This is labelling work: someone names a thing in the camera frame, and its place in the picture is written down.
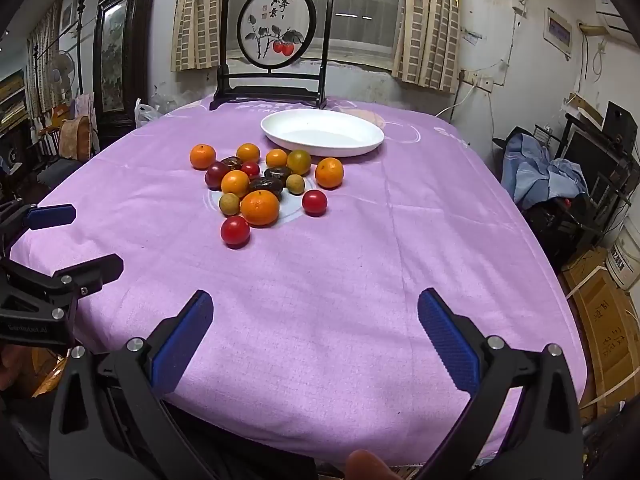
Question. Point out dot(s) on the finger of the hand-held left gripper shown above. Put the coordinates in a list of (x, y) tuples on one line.
[(95, 270), (50, 216)]

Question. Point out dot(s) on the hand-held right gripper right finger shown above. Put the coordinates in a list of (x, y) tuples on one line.
[(445, 345)]

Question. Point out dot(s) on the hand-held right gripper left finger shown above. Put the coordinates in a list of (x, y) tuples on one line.
[(182, 345)]

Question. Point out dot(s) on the yellow-brown longan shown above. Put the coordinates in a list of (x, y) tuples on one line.
[(229, 204), (296, 183)]

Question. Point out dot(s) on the dark red plum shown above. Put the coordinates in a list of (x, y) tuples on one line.
[(214, 173)]

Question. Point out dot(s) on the large orange mandarin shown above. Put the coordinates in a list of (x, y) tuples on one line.
[(259, 207)]

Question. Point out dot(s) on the dark brown water chestnut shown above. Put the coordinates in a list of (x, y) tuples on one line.
[(277, 174), (265, 185), (231, 163)]

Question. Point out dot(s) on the small red cherry tomato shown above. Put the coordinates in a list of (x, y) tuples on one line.
[(250, 169)]

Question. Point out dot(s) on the green-orange mandarin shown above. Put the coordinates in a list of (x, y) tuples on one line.
[(299, 161)]

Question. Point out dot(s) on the white oval plate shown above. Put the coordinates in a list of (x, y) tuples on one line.
[(320, 135)]

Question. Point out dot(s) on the person's left hand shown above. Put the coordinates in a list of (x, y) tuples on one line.
[(11, 367)]

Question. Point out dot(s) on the person's right hand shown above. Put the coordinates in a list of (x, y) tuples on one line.
[(367, 467)]

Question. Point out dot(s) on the wooden chair with cushion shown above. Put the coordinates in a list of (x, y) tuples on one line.
[(75, 135)]

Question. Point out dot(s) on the white plastic bag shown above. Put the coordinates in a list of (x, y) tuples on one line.
[(146, 115)]

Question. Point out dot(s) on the purple tablecloth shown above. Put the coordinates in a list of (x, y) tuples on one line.
[(325, 270)]

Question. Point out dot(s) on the standing fan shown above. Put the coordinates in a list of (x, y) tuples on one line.
[(62, 66)]

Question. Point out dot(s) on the beige checked curtain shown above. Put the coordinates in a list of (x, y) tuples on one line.
[(430, 25), (197, 20), (42, 60)]

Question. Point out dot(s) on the cardboard box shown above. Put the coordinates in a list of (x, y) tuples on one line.
[(605, 330)]

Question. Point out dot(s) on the dark wooden cabinet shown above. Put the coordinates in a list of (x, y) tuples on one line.
[(112, 50)]

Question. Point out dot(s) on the black coat stand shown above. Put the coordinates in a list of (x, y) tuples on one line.
[(80, 35)]

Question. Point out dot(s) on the blue clothing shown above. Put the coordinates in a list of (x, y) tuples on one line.
[(540, 172)]

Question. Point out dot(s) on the white plastic bucket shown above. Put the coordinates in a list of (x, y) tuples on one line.
[(625, 260)]

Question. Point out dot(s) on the black monitor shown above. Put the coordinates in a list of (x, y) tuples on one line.
[(595, 160)]

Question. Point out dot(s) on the black framed persimmon painting stand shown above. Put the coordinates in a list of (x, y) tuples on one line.
[(272, 94)]

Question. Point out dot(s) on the black speaker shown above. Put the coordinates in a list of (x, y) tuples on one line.
[(620, 122)]

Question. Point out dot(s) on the window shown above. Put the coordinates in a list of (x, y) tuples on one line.
[(365, 10)]

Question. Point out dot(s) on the white air conditioner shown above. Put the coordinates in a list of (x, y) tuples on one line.
[(615, 17)]

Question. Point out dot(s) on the white wall socket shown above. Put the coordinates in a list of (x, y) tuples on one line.
[(482, 81)]

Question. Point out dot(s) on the small framed wall picture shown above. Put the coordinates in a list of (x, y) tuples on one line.
[(559, 30)]

